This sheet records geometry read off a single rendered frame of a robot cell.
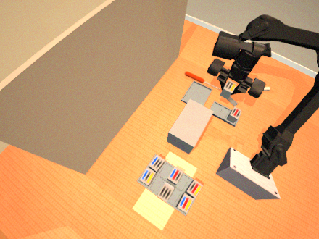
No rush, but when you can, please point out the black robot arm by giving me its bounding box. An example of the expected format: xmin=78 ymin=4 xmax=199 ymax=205
xmin=212 ymin=14 xmax=319 ymax=179

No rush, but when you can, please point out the cream block with red and black stripes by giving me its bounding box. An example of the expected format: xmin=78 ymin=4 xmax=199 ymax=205
xmin=227 ymin=107 xmax=242 ymax=123

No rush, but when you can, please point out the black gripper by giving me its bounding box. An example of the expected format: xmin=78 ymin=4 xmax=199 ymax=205
xmin=207 ymin=58 xmax=266 ymax=98

